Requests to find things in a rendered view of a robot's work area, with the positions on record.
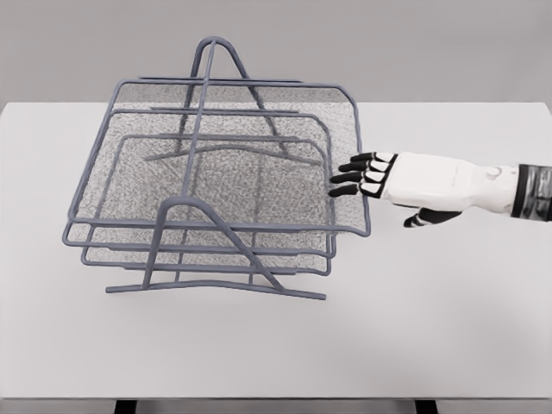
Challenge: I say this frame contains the large grey mesh tray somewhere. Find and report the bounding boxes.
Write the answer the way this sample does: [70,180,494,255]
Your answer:
[68,78,373,239]

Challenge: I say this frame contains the small grey mesh tray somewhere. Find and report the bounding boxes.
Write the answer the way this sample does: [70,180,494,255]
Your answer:
[80,134,333,277]

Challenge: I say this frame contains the grey wire rack frame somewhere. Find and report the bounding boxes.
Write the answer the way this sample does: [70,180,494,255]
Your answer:
[105,36,327,301]

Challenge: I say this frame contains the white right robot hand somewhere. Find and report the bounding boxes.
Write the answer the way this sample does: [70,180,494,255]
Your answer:
[328,150,476,229]

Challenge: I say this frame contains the medium grey mesh tray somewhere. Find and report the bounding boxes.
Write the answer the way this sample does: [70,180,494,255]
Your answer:
[62,110,337,260]

